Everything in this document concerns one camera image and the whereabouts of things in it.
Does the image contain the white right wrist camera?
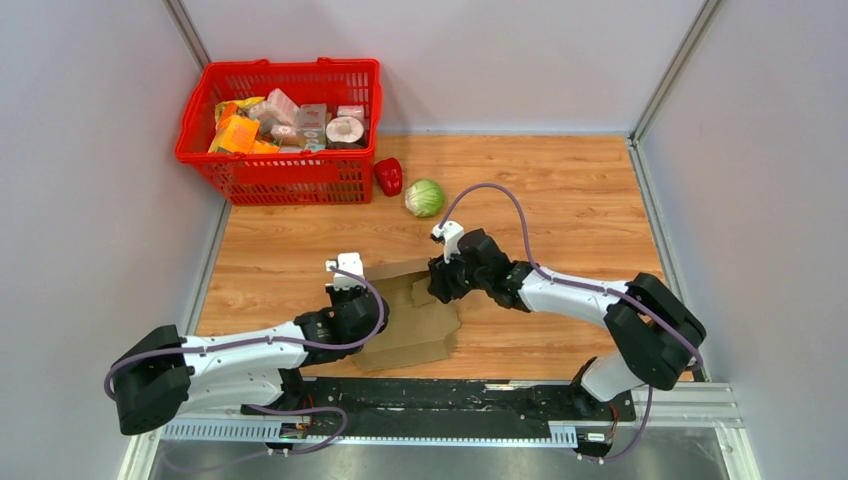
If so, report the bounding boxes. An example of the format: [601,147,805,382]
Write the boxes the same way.
[430,220,465,263]

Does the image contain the pink white carton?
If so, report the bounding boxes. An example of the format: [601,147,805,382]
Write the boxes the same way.
[249,88,299,130]

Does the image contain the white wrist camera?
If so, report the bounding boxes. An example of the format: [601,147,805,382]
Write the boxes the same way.
[325,252,364,291]
[430,220,465,263]

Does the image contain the orange snack box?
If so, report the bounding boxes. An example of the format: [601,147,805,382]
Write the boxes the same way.
[207,114,260,154]

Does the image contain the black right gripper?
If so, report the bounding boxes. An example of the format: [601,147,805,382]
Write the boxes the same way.
[427,246,490,305]

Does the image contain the brown cardboard box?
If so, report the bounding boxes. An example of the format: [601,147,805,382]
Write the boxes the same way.
[352,258,461,372]

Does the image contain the yellow snack packet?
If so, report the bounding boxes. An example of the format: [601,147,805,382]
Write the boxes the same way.
[214,96,265,122]

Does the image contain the beige small box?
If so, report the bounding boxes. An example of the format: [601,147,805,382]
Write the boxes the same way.
[296,103,328,151]

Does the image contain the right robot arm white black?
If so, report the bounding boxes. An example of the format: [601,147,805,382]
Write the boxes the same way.
[428,221,707,419]

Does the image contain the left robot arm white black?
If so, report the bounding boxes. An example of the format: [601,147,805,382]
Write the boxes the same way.
[104,286,390,436]

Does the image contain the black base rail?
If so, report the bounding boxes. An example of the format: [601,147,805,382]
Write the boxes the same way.
[158,376,743,458]

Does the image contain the green cabbage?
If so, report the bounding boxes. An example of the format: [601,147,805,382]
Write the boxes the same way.
[404,179,445,218]

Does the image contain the red plastic shopping basket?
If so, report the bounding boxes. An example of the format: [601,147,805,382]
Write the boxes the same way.
[175,57,383,206]

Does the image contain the red bell pepper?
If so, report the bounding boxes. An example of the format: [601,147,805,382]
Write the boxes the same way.
[374,157,404,197]

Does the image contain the white tape roll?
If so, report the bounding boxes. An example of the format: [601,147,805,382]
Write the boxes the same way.
[325,116,366,149]

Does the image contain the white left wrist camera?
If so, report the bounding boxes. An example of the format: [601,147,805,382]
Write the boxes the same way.
[325,252,364,291]

